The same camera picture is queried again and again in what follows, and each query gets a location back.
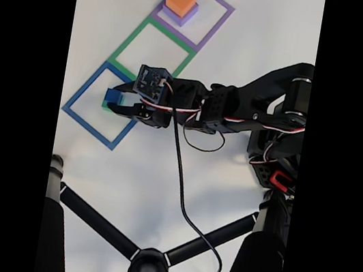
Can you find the small blue cube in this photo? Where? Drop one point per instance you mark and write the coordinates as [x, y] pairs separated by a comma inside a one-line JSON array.
[[113, 96]]

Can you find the green foam block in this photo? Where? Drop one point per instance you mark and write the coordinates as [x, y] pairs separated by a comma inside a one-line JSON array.
[[105, 106]]

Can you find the purple foam block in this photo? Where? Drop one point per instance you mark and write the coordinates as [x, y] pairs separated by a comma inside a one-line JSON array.
[[186, 20]]

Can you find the red clamp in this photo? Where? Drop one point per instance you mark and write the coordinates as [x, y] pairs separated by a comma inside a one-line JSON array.
[[276, 178]]

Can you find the gripper camera circuit board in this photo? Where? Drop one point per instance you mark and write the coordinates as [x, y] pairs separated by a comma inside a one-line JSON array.
[[151, 84]]

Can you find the green square frame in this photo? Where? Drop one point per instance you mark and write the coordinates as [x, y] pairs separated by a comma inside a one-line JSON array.
[[123, 47]]

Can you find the blue square frame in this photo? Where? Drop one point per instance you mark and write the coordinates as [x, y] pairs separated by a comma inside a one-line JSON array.
[[85, 89]]

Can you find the purple square frame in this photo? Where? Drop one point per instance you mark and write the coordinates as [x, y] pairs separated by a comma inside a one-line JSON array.
[[216, 27]]

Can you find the black camera tripod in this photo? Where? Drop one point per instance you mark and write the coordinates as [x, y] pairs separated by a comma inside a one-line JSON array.
[[148, 269]]

